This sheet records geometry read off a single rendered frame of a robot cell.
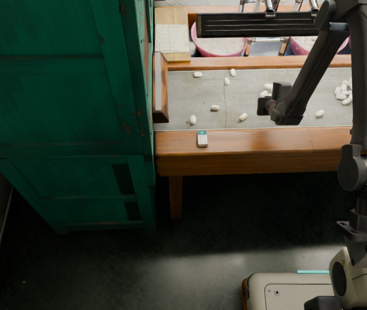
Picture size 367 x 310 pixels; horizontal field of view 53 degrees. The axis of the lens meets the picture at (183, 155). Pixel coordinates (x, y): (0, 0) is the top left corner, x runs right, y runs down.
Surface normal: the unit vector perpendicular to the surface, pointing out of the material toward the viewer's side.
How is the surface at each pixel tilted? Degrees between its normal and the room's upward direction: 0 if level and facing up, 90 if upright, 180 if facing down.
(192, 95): 0
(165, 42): 0
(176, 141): 0
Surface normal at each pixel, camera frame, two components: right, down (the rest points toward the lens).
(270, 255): 0.02, -0.49
